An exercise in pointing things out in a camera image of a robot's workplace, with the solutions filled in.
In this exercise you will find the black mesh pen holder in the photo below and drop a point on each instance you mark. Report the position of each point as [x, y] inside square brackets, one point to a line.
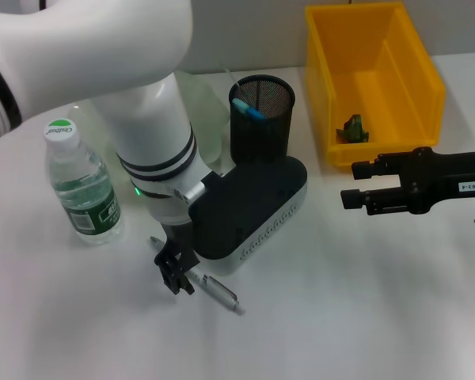
[257, 134]

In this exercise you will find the clear green-label water bottle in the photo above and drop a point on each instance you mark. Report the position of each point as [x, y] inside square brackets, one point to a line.
[87, 198]

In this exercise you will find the transparent plastic ruler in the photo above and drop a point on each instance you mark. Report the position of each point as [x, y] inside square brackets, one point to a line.
[231, 81]

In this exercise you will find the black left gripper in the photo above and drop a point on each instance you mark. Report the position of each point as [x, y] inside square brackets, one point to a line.
[176, 237]

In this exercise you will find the blue scissors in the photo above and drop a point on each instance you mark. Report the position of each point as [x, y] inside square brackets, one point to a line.
[253, 112]

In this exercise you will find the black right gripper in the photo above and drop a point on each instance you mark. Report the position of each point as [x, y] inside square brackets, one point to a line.
[447, 182]

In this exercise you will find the grey pen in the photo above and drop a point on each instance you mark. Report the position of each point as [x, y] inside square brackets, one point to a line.
[221, 293]

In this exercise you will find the yellow plastic bin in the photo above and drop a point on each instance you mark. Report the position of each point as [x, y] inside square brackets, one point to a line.
[380, 79]

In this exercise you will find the green wavy glass fruit plate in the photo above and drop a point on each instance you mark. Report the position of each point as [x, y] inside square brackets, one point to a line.
[206, 118]

